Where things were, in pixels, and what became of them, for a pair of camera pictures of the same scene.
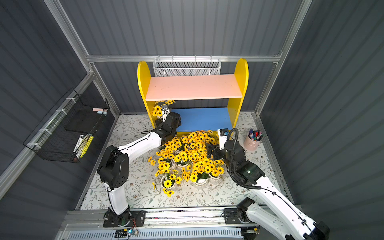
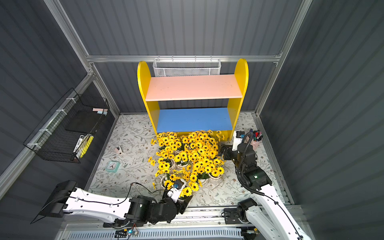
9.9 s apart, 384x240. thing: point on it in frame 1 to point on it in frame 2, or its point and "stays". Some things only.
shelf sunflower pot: (199, 138) stays
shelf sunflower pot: (157, 111) to (192, 185)
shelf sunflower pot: (171, 149) stays
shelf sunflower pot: (165, 165) stays
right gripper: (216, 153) to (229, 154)
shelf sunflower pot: (200, 175) stays
